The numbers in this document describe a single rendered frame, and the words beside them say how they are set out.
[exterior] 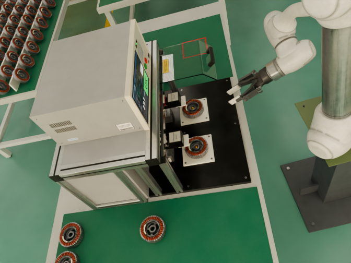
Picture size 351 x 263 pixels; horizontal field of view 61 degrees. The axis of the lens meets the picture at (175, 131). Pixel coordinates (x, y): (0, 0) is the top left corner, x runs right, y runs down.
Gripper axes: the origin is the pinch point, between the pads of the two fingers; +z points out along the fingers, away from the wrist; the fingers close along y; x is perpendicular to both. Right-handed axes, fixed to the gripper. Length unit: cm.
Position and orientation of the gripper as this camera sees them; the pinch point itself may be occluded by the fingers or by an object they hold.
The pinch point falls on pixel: (234, 95)
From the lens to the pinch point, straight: 154.1
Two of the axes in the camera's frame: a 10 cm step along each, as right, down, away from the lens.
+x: -7.1, -3.9, -5.9
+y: -0.4, -8.1, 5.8
